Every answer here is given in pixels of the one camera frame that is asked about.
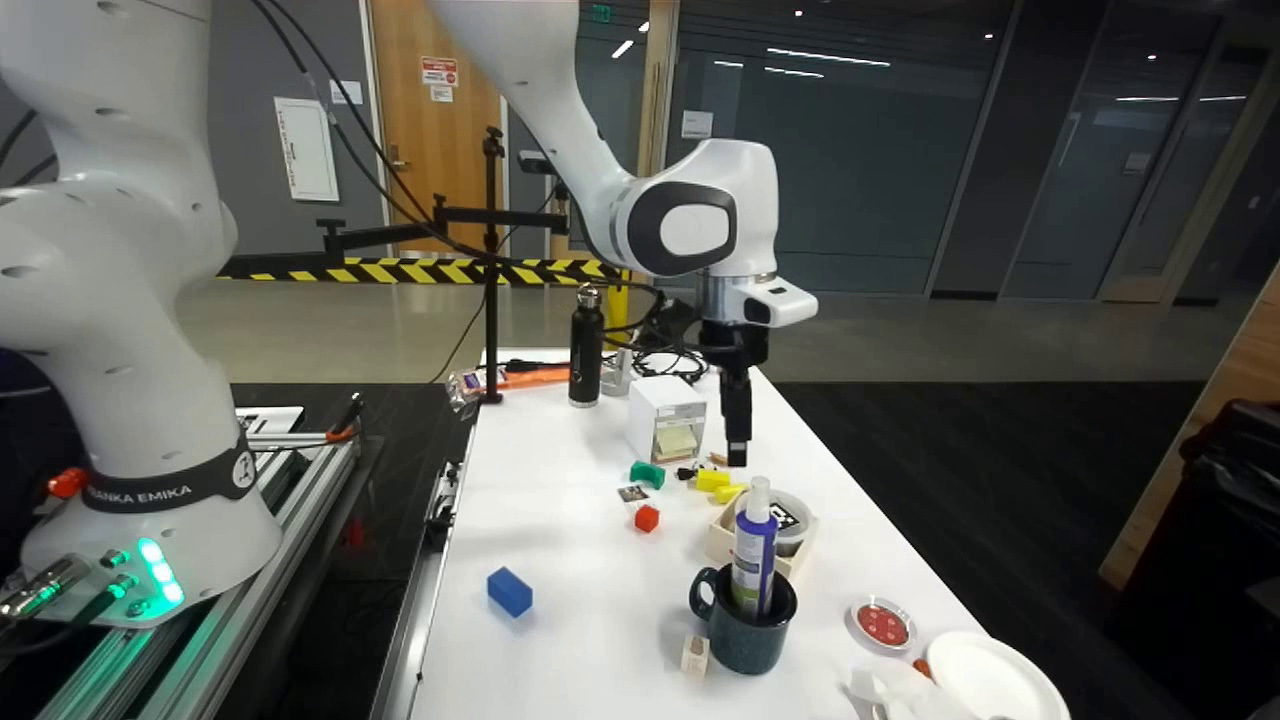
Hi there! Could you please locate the white paper plate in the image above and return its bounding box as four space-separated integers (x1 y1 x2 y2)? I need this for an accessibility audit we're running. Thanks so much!
925 631 1072 720

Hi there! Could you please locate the dark green mug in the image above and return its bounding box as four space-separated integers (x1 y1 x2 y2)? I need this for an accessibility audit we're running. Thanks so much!
686 567 800 675

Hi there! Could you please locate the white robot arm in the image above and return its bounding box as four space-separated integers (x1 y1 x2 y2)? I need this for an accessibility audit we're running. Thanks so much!
0 0 817 630

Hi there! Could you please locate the round tagged tin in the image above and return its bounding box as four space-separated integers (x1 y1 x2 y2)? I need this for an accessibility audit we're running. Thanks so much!
767 494 817 556

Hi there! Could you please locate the black water bottle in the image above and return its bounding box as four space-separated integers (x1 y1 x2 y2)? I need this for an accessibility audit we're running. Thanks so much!
567 285 602 405

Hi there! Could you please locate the black tripod stand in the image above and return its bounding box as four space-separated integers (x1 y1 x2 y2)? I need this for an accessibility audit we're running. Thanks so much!
324 127 562 405

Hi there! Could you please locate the small wooden die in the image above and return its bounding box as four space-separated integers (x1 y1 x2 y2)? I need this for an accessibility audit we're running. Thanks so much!
681 638 710 675

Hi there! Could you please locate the red lid dish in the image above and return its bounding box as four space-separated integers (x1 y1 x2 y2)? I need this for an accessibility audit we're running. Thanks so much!
844 595 914 657

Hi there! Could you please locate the red block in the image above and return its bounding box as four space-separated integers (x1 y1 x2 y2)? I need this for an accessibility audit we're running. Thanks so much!
631 505 659 531

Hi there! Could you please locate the blue block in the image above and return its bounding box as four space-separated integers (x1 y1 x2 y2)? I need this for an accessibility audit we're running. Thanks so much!
482 567 532 622

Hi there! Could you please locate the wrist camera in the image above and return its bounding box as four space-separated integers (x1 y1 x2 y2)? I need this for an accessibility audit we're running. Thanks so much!
710 275 821 330

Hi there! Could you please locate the green block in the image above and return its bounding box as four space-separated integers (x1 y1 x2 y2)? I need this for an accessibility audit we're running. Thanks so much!
628 461 669 489

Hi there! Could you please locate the blue bottle with white cap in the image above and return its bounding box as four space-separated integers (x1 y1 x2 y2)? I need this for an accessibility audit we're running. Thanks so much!
732 475 781 622

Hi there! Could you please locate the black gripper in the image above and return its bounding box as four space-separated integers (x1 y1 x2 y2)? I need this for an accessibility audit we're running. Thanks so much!
695 320 767 468

